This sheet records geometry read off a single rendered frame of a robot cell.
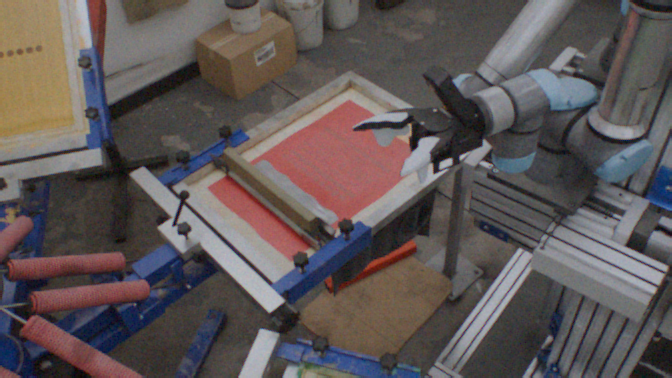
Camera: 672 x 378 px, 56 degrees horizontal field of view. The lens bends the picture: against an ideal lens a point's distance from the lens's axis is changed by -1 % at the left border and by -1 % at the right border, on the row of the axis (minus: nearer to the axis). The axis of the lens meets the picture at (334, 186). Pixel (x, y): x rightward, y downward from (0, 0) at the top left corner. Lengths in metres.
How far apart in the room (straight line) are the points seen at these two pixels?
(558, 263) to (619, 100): 0.42
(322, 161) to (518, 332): 1.04
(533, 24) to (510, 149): 0.23
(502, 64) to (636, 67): 0.24
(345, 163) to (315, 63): 2.17
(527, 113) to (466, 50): 3.15
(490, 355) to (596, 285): 1.01
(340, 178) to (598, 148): 0.86
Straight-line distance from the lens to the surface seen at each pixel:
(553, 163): 1.54
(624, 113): 1.35
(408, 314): 2.78
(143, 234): 3.28
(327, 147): 2.08
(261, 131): 2.12
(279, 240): 1.83
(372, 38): 4.35
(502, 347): 2.52
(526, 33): 1.24
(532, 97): 1.11
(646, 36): 1.25
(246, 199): 1.95
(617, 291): 1.53
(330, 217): 1.86
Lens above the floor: 2.35
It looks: 46 degrees down
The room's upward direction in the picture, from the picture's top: 4 degrees counter-clockwise
